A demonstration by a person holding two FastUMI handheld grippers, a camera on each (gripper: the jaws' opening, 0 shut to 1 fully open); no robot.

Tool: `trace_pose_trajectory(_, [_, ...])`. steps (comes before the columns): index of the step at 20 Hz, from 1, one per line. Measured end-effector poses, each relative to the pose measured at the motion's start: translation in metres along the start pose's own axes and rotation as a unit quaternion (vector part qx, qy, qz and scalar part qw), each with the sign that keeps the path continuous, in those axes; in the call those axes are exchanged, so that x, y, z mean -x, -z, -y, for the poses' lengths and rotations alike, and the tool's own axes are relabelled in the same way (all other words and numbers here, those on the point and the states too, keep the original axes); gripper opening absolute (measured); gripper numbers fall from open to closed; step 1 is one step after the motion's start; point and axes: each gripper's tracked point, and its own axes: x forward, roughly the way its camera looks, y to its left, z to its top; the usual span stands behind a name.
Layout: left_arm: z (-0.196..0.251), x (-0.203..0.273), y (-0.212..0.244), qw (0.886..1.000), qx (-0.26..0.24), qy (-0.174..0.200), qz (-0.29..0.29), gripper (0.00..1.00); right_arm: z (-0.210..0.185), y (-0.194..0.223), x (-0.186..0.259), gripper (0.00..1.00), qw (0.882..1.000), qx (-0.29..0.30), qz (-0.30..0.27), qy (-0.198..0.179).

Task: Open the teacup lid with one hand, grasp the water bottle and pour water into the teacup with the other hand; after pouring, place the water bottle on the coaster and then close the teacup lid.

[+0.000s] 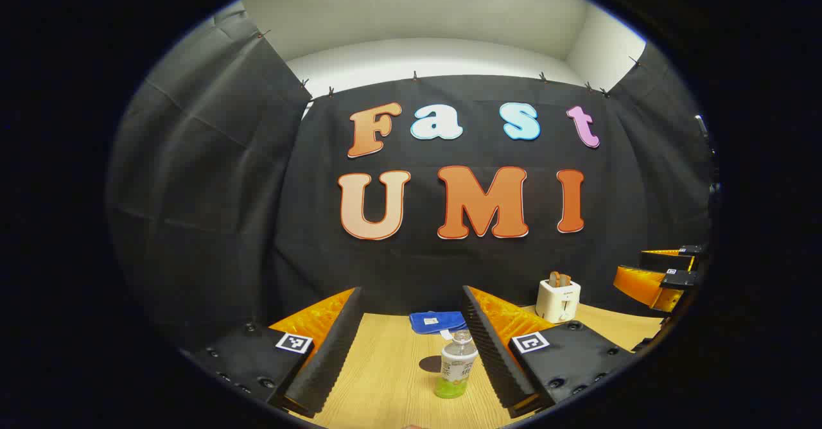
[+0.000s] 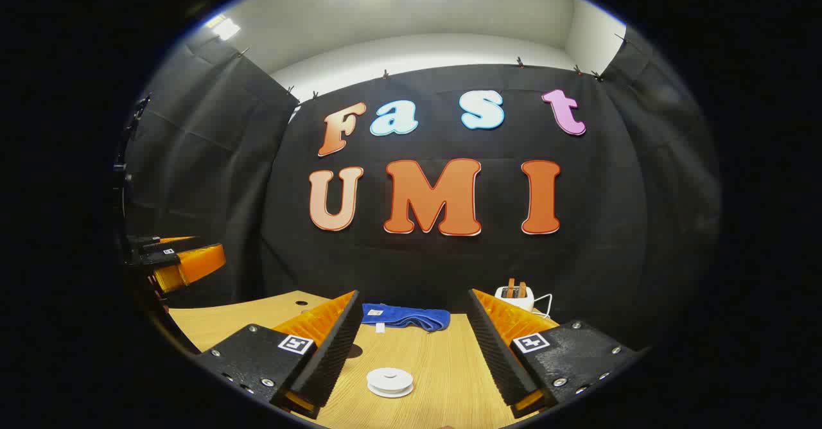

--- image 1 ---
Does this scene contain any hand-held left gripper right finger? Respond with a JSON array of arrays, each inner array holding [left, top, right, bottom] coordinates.
[[461, 285, 636, 418]]

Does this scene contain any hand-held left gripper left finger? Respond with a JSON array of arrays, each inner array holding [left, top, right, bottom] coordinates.
[[186, 286, 365, 419]]

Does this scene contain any blue towel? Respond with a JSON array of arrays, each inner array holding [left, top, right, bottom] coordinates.
[[409, 311, 468, 335]]

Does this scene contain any black backdrop cloth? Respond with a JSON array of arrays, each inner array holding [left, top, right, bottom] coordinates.
[[106, 8, 715, 353]]

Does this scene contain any white toaster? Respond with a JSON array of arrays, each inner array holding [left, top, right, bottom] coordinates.
[[535, 278, 582, 324]]

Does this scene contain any clear plastic water bottle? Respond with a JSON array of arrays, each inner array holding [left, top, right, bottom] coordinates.
[[434, 330, 480, 399]]

